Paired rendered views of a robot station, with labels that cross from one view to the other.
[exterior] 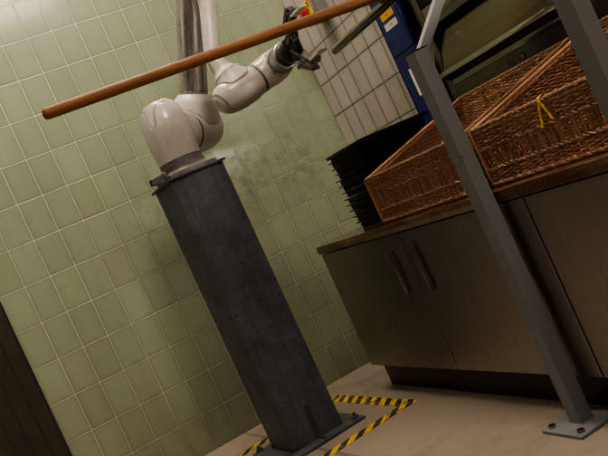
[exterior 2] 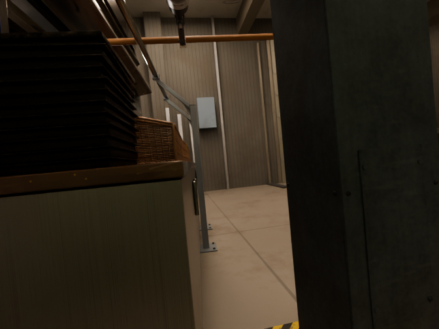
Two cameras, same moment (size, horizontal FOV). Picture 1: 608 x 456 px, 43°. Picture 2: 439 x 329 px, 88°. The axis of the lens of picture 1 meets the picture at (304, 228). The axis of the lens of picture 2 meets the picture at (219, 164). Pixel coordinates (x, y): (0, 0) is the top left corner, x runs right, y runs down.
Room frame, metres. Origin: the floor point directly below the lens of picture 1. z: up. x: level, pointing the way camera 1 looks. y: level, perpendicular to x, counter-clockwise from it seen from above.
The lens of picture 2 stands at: (3.20, 0.17, 0.57)
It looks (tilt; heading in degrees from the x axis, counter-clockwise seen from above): 1 degrees down; 197
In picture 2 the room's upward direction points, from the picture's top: 5 degrees counter-clockwise
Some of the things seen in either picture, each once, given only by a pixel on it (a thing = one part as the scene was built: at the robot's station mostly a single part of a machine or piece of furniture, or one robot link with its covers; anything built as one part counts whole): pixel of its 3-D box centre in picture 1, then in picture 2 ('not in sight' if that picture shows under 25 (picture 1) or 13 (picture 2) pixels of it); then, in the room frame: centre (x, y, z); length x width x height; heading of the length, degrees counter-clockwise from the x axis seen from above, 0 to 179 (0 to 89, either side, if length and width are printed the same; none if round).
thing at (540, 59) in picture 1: (470, 137); (129, 139); (2.26, -0.56, 0.72); 0.56 x 0.49 x 0.28; 23
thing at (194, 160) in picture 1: (178, 169); not in sight; (2.64, 0.31, 1.03); 0.22 x 0.18 x 0.06; 116
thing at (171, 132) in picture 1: (168, 130); not in sight; (2.66, 0.29, 1.17); 0.18 x 0.16 x 0.22; 157
